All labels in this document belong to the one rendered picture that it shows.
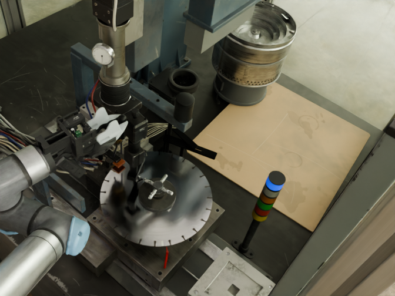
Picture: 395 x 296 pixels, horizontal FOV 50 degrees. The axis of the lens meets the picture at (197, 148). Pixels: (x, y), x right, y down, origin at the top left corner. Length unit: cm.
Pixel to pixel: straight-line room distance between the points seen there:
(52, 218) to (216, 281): 51
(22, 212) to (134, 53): 50
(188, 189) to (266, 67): 62
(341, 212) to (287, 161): 119
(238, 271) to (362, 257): 89
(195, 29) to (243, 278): 71
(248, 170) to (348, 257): 126
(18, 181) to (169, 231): 48
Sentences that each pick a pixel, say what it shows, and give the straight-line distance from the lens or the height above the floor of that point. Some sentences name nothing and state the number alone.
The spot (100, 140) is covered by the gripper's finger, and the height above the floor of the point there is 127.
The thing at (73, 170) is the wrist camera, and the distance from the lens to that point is 101.
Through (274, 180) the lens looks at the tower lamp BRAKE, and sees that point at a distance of 111.
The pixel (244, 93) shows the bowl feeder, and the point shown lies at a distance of 179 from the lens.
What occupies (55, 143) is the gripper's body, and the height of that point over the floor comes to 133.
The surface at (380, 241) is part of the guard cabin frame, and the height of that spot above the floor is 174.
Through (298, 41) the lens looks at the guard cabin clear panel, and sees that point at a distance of 203.
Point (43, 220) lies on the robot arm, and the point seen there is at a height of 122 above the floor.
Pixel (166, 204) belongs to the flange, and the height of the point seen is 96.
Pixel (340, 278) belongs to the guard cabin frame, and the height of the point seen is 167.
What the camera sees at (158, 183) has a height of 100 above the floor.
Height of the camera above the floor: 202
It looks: 50 degrees down
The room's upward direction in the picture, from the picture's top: 12 degrees clockwise
